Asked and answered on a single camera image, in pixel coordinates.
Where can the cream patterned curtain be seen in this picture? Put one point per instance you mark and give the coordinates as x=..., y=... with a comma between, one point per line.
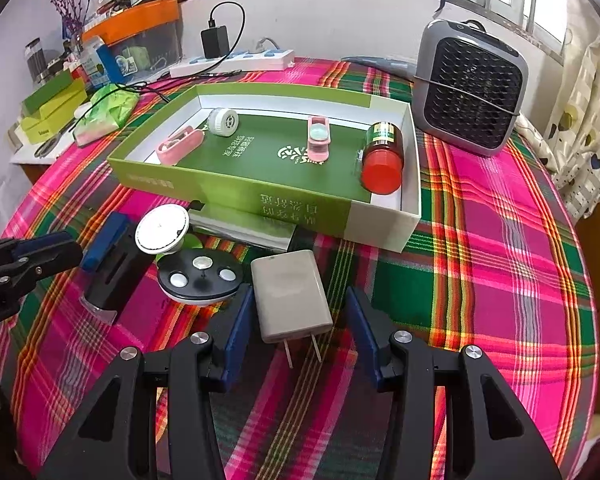
x=580, y=110

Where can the pink and mint clip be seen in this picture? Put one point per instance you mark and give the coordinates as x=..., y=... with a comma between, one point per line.
x=319, y=132
x=180, y=147

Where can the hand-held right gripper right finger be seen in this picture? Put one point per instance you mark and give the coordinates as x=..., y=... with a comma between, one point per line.
x=362, y=340

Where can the blue and white carton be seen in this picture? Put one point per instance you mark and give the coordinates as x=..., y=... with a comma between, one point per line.
x=97, y=62

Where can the grey portable heater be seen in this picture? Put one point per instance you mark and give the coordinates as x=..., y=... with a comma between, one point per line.
x=472, y=90

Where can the pink and green plaid tablecloth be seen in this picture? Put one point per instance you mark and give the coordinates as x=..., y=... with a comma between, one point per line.
x=480, y=260

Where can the black power adapter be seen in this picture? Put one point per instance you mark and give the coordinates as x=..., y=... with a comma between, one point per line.
x=215, y=42

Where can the green tissue pack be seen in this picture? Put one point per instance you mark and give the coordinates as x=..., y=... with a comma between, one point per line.
x=105, y=110

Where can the green and white round stand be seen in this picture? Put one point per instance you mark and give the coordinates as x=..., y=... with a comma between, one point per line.
x=160, y=230

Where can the orange and clear storage bin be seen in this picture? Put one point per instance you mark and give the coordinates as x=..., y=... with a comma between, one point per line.
x=140, y=17

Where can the white wall charger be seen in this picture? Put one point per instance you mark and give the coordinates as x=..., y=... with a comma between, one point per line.
x=290, y=295

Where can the lime green cardboard box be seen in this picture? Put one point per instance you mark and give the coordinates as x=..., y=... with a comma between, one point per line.
x=55, y=115

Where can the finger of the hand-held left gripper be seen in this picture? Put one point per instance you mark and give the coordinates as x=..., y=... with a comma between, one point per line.
x=5, y=282
x=45, y=245

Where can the white power strip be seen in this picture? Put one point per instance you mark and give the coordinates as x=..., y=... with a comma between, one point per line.
x=260, y=62

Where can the brown bottle with red cap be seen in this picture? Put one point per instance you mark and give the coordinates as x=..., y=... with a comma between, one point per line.
x=380, y=170

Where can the black and white disc device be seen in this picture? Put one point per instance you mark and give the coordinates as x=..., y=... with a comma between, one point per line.
x=200, y=280

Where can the grey scissors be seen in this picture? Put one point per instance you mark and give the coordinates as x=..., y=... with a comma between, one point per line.
x=45, y=147

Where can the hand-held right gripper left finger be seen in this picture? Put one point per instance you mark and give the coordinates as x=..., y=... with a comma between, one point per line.
x=240, y=340

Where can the white round USB lamp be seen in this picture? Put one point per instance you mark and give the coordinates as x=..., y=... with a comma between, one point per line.
x=222, y=121

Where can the dark glass jar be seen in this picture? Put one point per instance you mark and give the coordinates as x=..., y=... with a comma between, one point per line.
x=36, y=60

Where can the long grey plastic tool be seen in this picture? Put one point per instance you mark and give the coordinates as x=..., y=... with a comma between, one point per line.
x=380, y=66

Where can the shiny silver metal case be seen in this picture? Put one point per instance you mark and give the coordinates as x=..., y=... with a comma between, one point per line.
x=245, y=230

